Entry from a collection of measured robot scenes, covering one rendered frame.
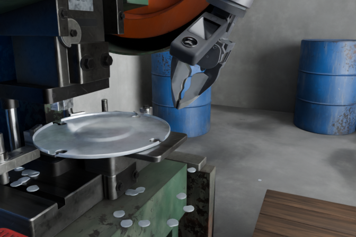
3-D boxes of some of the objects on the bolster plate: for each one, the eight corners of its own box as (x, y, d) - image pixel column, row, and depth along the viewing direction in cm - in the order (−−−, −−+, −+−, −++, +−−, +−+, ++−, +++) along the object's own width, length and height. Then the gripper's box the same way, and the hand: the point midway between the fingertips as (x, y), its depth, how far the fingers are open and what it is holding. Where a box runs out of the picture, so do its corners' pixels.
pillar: (24, 148, 71) (16, 89, 67) (15, 152, 69) (7, 90, 66) (17, 147, 72) (9, 88, 68) (8, 151, 70) (0, 90, 66)
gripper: (256, 14, 56) (206, 111, 64) (212, -7, 58) (170, 90, 66) (247, 12, 49) (193, 123, 57) (198, -11, 51) (152, 99, 59)
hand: (178, 103), depth 58 cm, fingers closed
